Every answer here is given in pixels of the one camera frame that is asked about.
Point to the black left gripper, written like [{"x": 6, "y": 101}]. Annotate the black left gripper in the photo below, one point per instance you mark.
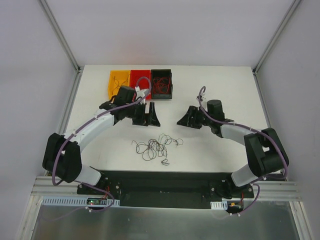
[{"x": 139, "y": 114}]

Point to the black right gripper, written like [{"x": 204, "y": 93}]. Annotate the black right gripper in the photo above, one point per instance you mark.
[{"x": 196, "y": 117}]

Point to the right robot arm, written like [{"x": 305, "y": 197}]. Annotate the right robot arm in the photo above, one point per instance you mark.
[{"x": 264, "y": 150}]

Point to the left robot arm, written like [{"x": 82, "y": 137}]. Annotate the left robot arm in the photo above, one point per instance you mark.
[{"x": 62, "y": 157}]

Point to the black plastic bin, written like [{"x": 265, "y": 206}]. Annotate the black plastic bin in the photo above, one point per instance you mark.
[{"x": 162, "y": 86}]

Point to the red plastic bin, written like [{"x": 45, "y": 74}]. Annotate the red plastic bin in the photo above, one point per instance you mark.
[{"x": 136, "y": 74}]

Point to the yellow plastic bin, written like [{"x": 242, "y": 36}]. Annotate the yellow plastic bin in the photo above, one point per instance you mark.
[{"x": 117, "y": 78}]

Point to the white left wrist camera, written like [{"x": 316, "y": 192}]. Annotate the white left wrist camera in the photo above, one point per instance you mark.
[{"x": 141, "y": 93}]

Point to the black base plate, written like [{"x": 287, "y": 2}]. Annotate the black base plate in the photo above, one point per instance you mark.
[{"x": 180, "y": 190}]

